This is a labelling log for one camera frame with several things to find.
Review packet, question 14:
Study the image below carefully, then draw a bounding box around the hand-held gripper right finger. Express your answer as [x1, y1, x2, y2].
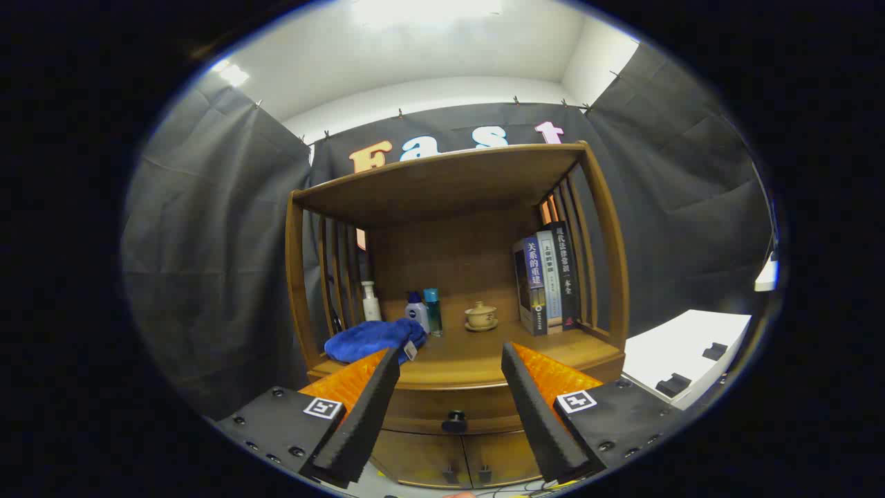
[501, 342, 685, 483]

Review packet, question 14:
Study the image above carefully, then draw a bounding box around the white box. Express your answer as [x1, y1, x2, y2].
[621, 309, 752, 410]

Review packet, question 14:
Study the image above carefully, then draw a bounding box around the book black spine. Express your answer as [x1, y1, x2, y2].
[550, 221, 581, 331]

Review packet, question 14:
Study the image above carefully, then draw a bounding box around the wooden drawer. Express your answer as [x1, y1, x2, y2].
[308, 354, 626, 436]

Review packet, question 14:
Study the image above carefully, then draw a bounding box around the book blue spine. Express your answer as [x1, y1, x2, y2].
[512, 237, 550, 337]

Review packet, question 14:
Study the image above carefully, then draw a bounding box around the blue towel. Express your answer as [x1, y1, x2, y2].
[324, 318, 428, 365]

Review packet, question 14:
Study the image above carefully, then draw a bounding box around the black floor cable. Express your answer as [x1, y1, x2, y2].
[477, 481, 561, 498]

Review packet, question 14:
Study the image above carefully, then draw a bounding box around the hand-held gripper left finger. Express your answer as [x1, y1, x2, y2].
[216, 346, 402, 489]

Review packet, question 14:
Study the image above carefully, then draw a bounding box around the beige lidded teacup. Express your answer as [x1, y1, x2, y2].
[464, 301, 499, 333]

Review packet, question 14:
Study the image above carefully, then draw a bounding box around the book pale spine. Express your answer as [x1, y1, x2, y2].
[537, 230, 564, 334]

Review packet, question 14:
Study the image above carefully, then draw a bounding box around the wooden cabinet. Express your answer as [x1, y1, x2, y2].
[285, 142, 631, 490]

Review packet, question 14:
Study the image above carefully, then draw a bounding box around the wooden countertop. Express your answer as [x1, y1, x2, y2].
[308, 320, 624, 391]

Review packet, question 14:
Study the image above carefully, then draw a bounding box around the white bottle blue cap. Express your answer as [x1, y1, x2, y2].
[404, 291, 431, 334]

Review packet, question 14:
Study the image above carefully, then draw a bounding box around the white pump bottle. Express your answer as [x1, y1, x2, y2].
[361, 281, 382, 323]

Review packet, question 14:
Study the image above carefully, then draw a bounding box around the teal bottle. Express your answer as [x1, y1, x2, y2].
[423, 288, 444, 338]

